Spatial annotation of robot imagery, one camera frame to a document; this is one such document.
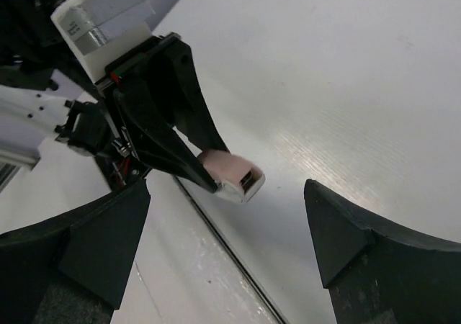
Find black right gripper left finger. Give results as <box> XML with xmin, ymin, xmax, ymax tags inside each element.
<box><xmin>1</xmin><ymin>179</ymin><xmax>151</xmax><ymax>323</ymax></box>

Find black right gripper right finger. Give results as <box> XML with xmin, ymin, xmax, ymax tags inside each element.
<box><xmin>304</xmin><ymin>179</ymin><xmax>460</xmax><ymax>323</ymax></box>

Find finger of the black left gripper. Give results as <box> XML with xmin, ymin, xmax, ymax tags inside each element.
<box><xmin>143</xmin><ymin>37</ymin><xmax>229</xmax><ymax>152</ymax></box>
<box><xmin>113</xmin><ymin>78</ymin><xmax>218</xmax><ymax>193</ymax></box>

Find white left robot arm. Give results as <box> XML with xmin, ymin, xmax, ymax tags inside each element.
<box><xmin>1</xmin><ymin>0</ymin><xmax>231</xmax><ymax>193</ymax></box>

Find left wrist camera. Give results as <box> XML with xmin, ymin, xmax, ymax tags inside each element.
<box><xmin>51</xmin><ymin>0</ymin><xmax>154</xmax><ymax>84</ymax></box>

